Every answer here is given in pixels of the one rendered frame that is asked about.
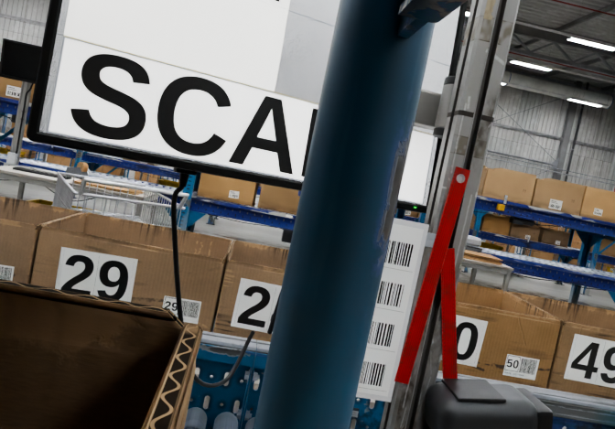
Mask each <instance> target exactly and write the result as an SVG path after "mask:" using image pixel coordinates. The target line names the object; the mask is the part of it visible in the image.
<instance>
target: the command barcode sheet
mask: <svg viewBox="0 0 615 429"><path fill-rule="evenodd" d="M428 227H429V225H428V224H424V223H419V222H414V221H410V220H401V219H397V218H394V222H393V227H392V230H391V235H390V240H389V243H388V248H387V253H386V256H385V261H384V266H383V273H382V278H381V282H380V286H379V291H378V295H377V299H376V304H375V308H374V312H373V317H372V324H371V329H370V334H369V338H368V342H367V347H366V351H365V355H364V360H363V364H362V368H361V376H360V380H359V385H358V390H357V394H356V397H360V398H366V399H372V400H377V401H383V402H391V400H392V396H393V391H394V384H395V381H394V379H395V376H396V372H397V370H398V366H399V362H400V358H401V354H402V349H403V345H404V341H405V333H406V329H407V324H408V320H409V316H410V312H411V307H412V303H413V299H414V294H415V287H416V282H417V278H418V274H419V270H420V265H421V261H422V257H423V252H424V248H425V246H426V247H431V248H433V245H434V241H435V238H436V236H437V235H436V234H435V233H430V232H428Z"/></svg>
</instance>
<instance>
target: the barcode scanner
mask: <svg viewBox="0 0 615 429"><path fill-rule="evenodd" d="M553 417H554V416H553V413H552V411H551V410H550V409H549V408H548V407H547V406H546V405H545V404H543V403H542V402H541V401H540V400H539V399H537V398H536V397H535V396H534V395H533V394H531V393H530V392H529V391H528V390H526V389H525V388H514V387H513V386H512V385H509V384H503V383H488V382H487V381H486V380H475V379H442V382H438V383H434V384H433V385H431V386H430V387H429V388H428V390H427V392H426V404H425V418H426V423H427V425H428V426H429V428H430V429H552V426H553Z"/></svg>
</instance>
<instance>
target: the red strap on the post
mask: <svg viewBox="0 0 615 429"><path fill-rule="evenodd" d="M469 173H470V170H468V169H464V168H461V167H457V166H456V168H455V172H454V175H453V178H452V181H451V185H450V188H449V192H448V197H447V200H446V203H445V207H444V209H443V213H442V216H441V220H440V222H439V226H438V229H437V236H436V238H435V241H434V245H433V248H432V251H431V254H430V257H429V261H428V264H427V267H426V272H425V276H424V279H423V283H422V285H421V289H420V292H419V296H418V298H417V301H416V305H415V311H414V313H413V317H412V320H411V324H410V327H409V330H408V333H407V336H406V340H405V345H404V348H403V352H402V355H401V358H400V362H399V366H398V370H397V372H396V376H395V379H394V381H397V382H401V383H404V384H408V383H409V380H410V377H411V374H412V370H413V367H414V364H415V358H416V355H417V352H418V349H419V346H420V342H421V339H422V336H423V333H424V330H425V326H426V321H427V318H428V314H429V311H430V308H431V305H432V302H433V298H434V295H435V291H436V289H437V283H438V280H439V276H440V292H441V332H442V373H443V379H457V378H458V365H457V321H456V276H455V248H449V247H448V246H449V242H450V239H451V236H452V232H453V230H454V226H455V223H456V219H457V216H458V214H459V208H460V204H461V201H462V198H463V195H464V192H465V188H466V186H467V182H468V179H469Z"/></svg>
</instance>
